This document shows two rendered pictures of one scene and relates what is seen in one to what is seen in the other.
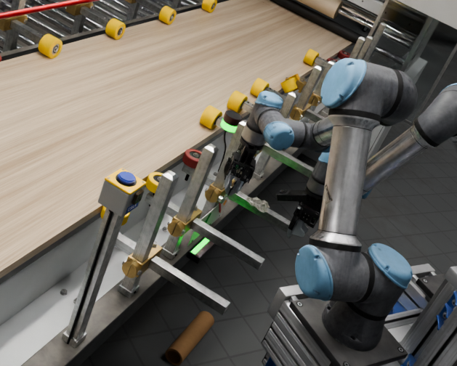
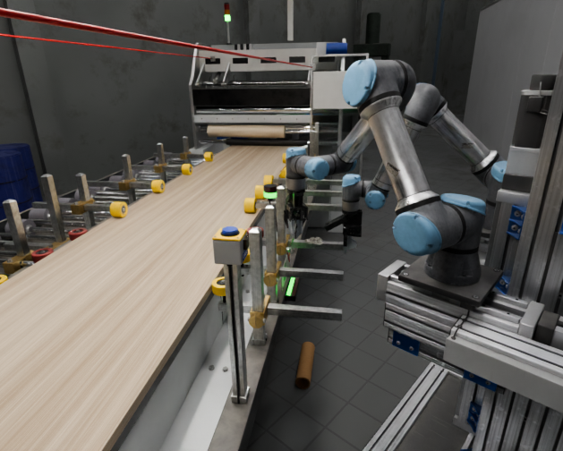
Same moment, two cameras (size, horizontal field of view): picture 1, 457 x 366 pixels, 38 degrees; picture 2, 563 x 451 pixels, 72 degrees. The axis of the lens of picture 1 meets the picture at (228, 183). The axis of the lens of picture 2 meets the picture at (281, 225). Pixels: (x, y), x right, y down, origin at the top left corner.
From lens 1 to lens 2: 0.57 m
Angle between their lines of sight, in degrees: 10
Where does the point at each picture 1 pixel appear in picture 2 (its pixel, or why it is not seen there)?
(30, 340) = (206, 418)
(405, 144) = not seen: hidden behind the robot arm
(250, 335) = (341, 343)
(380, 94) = (393, 75)
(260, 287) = not seen: hidden behind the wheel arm
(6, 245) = (151, 344)
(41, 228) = (173, 319)
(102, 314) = (251, 367)
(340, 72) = (355, 73)
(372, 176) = not seen: hidden behind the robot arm
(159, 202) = (256, 256)
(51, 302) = (206, 379)
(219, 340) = (324, 356)
